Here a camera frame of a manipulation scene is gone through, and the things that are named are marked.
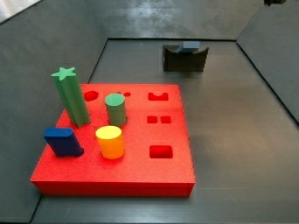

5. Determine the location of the light blue double-square block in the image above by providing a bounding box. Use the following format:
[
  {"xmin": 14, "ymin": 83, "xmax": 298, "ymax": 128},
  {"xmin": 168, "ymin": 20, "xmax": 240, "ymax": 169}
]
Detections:
[{"xmin": 176, "ymin": 41, "xmax": 200, "ymax": 53}]

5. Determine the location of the yellow cylinder peg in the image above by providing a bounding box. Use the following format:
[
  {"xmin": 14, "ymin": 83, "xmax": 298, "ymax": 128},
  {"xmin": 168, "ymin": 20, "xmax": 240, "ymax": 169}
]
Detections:
[{"xmin": 96, "ymin": 125, "xmax": 126, "ymax": 159}]

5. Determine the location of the dark blue rounded peg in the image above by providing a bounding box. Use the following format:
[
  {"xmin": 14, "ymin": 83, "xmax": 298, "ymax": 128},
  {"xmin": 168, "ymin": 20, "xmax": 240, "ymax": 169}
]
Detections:
[{"xmin": 43, "ymin": 128, "xmax": 84, "ymax": 158}]

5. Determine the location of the red shape-sorter board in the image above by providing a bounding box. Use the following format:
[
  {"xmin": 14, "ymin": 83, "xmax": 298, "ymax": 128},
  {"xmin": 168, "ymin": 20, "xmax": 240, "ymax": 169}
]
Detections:
[{"xmin": 31, "ymin": 84, "xmax": 195, "ymax": 197}]

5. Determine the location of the black curved holder stand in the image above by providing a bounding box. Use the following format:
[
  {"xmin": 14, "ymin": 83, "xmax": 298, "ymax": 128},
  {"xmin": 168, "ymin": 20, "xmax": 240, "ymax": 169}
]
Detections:
[{"xmin": 163, "ymin": 45, "xmax": 210, "ymax": 72}]

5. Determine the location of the green cylinder peg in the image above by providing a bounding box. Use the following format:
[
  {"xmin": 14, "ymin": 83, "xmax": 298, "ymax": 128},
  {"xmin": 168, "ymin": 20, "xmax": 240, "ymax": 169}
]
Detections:
[{"xmin": 104, "ymin": 93, "xmax": 127, "ymax": 126}]

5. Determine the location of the green star-shaped peg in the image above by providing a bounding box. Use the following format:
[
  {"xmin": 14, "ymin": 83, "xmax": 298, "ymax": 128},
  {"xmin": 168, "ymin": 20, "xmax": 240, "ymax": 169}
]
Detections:
[{"xmin": 51, "ymin": 67, "xmax": 91, "ymax": 128}]

